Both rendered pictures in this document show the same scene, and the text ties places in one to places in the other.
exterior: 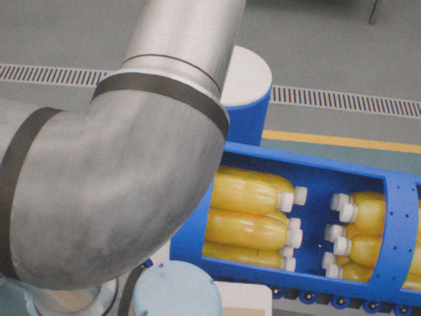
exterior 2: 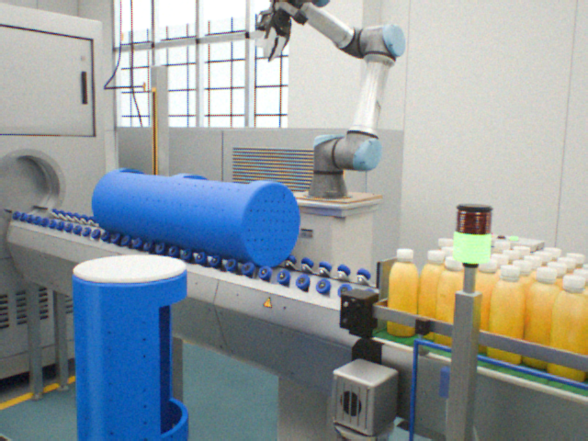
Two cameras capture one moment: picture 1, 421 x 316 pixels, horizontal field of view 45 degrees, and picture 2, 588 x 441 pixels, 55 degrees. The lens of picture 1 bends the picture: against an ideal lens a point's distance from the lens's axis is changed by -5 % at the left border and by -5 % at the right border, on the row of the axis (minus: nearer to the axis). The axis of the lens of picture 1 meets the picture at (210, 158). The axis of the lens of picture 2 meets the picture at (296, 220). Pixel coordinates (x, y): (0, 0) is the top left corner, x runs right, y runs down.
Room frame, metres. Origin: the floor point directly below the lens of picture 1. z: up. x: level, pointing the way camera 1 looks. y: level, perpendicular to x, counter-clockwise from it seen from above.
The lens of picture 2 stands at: (2.10, 1.16, 1.37)
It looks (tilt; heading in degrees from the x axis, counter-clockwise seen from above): 8 degrees down; 215
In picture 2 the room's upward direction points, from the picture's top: 1 degrees clockwise
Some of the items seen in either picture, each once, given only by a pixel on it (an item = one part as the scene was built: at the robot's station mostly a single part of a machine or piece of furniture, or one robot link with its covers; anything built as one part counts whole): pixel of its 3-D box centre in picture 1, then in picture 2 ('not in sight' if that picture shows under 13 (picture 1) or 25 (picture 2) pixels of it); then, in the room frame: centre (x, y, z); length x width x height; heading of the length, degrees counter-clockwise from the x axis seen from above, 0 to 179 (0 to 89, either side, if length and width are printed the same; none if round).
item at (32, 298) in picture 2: not in sight; (34, 341); (0.61, -1.55, 0.31); 0.06 x 0.06 x 0.63; 85
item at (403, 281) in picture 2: not in sight; (402, 295); (0.85, 0.59, 1.00); 0.07 x 0.07 x 0.19
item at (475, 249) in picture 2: not in sight; (471, 246); (1.10, 0.84, 1.18); 0.06 x 0.06 x 0.05
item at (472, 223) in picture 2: not in sight; (473, 221); (1.10, 0.84, 1.23); 0.06 x 0.06 x 0.04
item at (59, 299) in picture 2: not in sight; (61, 333); (0.47, -1.53, 0.31); 0.06 x 0.06 x 0.63; 85
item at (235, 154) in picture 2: not in sight; (244, 230); (-0.94, -1.46, 0.72); 2.15 x 0.54 x 1.45; 92
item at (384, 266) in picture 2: not in sight; (388, 279); (0.71, 0.48, 0.99); 0.10 x 0.02 x 0.12; 175
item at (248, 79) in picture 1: (223, 73); (130, 267); (1.19, -0.01, 1.03); 0.28 x 0.28 x 0.01
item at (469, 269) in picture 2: not in sight; (471, 249); (1.10, 0.84, 1.18); 0.06 x 0.06 x 0.16
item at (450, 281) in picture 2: not in sight; (451, 305); (0.86, 0.72, 1.00); 0.07 x 0.07 x 0.19
